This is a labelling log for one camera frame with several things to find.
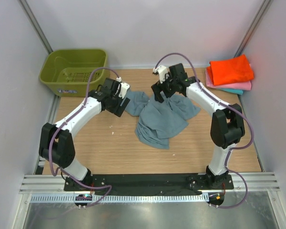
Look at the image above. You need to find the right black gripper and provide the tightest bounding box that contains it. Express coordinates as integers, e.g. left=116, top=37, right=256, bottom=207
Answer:
left=152, top=72, right=177, bottom=103

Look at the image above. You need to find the grey-blue t shirt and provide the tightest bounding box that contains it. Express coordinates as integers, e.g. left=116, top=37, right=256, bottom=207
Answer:
left=125, top=91, right=201, bottom=149

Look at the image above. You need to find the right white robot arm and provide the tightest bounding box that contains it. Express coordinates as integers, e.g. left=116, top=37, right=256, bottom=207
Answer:
left=151, top=63, right=245, bottom=189

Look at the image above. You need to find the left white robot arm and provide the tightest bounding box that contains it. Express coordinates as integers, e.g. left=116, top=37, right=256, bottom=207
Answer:
left=39, top=78, right=130, bottom=191

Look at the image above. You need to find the orange folded t shirt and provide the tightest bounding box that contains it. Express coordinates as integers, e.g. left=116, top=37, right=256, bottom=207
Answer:
left=207, top=54, right=254, bottom=86

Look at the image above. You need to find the olive green plastic basket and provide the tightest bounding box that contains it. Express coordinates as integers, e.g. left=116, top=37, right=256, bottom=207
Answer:
left=39, top=49, right=110, bottom=97

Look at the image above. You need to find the teal folded t shirt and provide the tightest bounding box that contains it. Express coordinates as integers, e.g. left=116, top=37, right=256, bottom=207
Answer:
left=219, top=88, right=244, bottom=95

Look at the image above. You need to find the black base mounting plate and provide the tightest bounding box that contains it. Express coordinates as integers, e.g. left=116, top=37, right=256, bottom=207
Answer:
left=63, top=173, right=235, bottom=197

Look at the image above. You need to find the pink folded t shirt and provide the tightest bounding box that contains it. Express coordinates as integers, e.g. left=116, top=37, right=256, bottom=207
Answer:
left=205, top=67, right=252, bottom=91

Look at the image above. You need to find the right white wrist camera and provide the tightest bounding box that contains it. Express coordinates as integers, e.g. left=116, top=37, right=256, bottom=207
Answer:
left=153, top=65, right=170, bottom=83

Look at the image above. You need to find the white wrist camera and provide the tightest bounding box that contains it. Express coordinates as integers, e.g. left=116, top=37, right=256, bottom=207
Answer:
left=118, top=82, right=130, bottom=99
left=153, top=65, right=170, bottom=83

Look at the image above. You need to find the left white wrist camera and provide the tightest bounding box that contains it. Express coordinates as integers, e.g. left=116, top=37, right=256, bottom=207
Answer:
left=118, top=82, right=130, bottom=99

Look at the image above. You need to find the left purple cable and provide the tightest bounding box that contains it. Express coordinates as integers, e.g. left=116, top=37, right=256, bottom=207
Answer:
left=49, top=67, right=123, bottom=208

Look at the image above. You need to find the right corner aluminium post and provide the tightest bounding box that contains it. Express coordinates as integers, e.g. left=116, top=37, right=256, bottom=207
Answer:
left=234, top=0, right=273, bottom=57

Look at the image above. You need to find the corner aluminium post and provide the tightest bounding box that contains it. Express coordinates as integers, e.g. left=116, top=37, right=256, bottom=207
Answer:
left=18, top=0, right=53, bottom=54
left=234, top=0, right=273, bottom=57

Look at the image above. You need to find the white slotted cable duct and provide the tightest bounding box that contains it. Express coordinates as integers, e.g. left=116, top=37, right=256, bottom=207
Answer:
left=30, top=193, right=209, bottom=204

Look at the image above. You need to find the aluminium frame rail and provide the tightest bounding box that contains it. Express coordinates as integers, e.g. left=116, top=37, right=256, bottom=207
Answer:
left=20, top=172, right=280, bottom=196

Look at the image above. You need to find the left corner aluminium post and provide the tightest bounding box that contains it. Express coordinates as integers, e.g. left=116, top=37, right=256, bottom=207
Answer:
left=18, top=0, right=53, bottom=54

